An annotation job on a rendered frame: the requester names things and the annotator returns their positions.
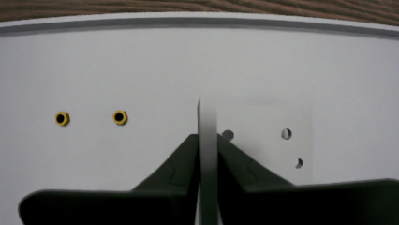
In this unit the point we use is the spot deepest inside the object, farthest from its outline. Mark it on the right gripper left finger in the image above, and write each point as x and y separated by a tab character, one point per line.
168	196

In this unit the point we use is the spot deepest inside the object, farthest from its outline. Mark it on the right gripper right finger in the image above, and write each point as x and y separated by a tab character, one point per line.
250	194

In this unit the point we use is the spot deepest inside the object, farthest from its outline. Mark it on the brass hex nut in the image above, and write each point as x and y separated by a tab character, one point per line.
61	118
119	116

